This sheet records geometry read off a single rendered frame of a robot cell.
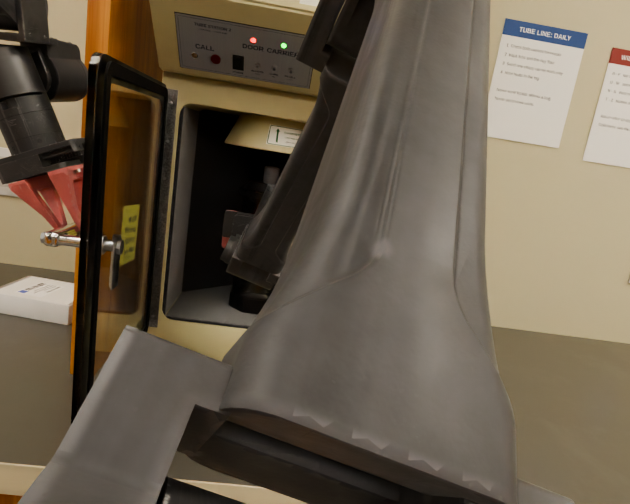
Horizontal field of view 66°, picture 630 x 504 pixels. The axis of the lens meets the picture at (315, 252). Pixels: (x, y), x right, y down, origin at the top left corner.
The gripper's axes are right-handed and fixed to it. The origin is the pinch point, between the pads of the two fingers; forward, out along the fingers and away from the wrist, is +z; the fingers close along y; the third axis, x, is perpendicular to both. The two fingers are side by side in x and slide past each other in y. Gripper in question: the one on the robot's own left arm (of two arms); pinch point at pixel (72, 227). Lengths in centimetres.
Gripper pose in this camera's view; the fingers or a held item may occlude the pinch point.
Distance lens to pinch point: 62.9
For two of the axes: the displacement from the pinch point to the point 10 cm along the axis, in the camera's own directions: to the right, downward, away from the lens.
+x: 0.8, 2.5, -9.7
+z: 2.7, 9.3, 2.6
